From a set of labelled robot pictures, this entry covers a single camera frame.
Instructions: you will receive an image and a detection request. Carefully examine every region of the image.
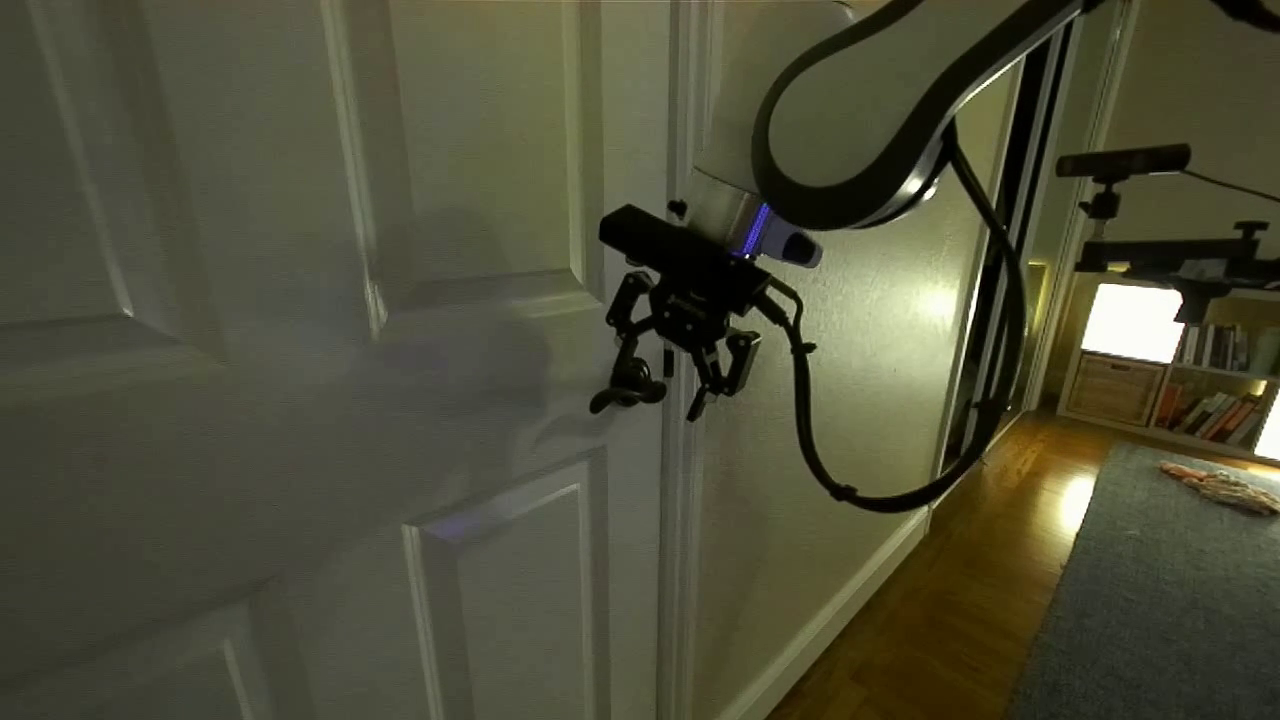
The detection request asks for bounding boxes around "white panelled door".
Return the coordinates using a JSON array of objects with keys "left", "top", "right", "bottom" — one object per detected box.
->
[{"left": 0, "top": 0, "right": 688, "bottom": 720}]

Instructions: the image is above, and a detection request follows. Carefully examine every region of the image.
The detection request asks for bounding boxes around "black camera on stand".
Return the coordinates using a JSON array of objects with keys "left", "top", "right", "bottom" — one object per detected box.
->
[{"left": 1053, "top": 141, "right": 1195, "bottom": 224}]

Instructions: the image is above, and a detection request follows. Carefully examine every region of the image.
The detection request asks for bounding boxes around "white door frame trim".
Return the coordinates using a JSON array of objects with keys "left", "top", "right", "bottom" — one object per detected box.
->
[{"left": 658, "top": 0, "right": 725, "bottom": 720}]

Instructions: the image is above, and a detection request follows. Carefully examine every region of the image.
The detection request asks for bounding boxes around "grey blue rug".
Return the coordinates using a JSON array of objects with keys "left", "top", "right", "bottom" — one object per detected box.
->
[{"left": 1006, "top": 438, "right": 1280, "bottom": 720}]

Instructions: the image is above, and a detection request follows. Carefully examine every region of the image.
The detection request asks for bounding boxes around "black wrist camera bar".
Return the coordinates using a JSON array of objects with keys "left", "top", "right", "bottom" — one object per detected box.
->
[{"left": 597, "top": 200, "right": 775, "bottom": 306}]

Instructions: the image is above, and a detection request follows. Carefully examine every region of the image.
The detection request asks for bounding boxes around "wooden bookshelf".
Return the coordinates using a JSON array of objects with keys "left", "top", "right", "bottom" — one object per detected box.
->
[{"left": 1056, "top": 268, "right": 1280, "bottom": 470}]

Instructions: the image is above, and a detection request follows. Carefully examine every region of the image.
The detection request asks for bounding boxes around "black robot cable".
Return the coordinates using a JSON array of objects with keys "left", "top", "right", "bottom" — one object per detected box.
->
[{"left": 755, "top": 133, "right": 1039, "bottom": 518}]

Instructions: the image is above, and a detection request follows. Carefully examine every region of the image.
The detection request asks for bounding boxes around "row of books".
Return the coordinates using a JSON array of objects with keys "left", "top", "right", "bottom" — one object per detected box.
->
[{"left": 1147, "top": 376, "right": 1268, "bottom": 454}]

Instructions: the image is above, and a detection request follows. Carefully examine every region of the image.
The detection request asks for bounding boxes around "black vertical frame post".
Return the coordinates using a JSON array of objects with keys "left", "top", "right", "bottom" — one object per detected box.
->
[{"left": 938, "top": 24, "right": 1082, "bottom": 465}]

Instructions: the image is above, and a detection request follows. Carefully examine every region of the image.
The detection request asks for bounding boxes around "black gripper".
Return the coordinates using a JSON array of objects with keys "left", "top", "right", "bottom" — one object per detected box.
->
[{"left": 597, "top": 268, "right": 771, "bottom": 423}]

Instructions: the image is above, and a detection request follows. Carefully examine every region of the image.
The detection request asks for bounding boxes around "dark door lever handle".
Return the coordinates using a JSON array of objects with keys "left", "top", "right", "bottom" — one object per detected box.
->
[{"left": 587, "top": 369, "right": 673, "bottom": 416}]

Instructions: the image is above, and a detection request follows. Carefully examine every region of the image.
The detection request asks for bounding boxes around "white wall baseboard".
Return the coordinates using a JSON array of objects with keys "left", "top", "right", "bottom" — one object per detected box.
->
[{"left": 715, "top": 503, "right": 938, "bottom": 720}]

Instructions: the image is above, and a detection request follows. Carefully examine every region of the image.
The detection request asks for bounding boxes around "light patterned cloth item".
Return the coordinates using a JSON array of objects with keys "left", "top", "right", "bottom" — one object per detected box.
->
[{"left": 1153, "top": 454, "right": 1280, "bottom": 523}]

